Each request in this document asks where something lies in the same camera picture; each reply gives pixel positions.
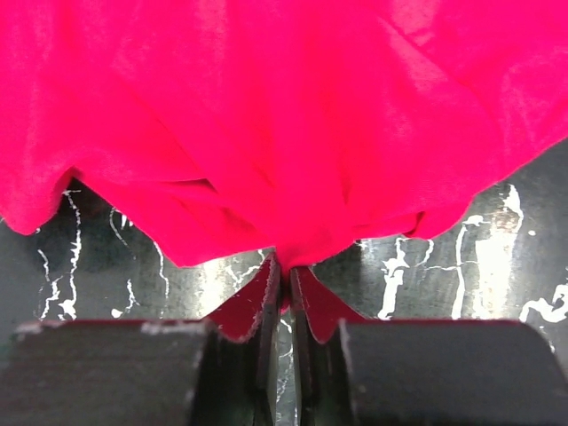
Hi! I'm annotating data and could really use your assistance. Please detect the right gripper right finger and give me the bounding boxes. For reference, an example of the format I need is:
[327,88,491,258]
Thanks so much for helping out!
[289,267,567,425]

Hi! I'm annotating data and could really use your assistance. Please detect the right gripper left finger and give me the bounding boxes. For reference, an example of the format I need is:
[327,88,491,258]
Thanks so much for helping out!
[1,256,280,425]

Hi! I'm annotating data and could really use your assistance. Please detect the red t-shirt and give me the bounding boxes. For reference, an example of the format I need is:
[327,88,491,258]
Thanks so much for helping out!
[1,1,567,269]

